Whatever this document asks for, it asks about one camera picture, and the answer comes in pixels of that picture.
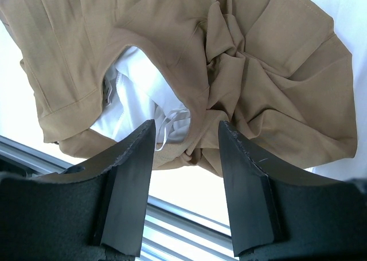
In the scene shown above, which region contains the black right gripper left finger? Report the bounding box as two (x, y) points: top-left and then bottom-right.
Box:
(1, 120), (156, 260)

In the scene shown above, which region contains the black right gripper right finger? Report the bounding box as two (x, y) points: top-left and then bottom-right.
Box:
(218, 121), (366, 260)

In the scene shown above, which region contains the tan brown skirt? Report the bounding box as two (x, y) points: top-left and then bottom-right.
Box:
(1, 0), (357, 176)

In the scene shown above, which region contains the aluminium mounting rail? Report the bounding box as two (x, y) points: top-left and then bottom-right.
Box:
(0, 134), (232, 261)

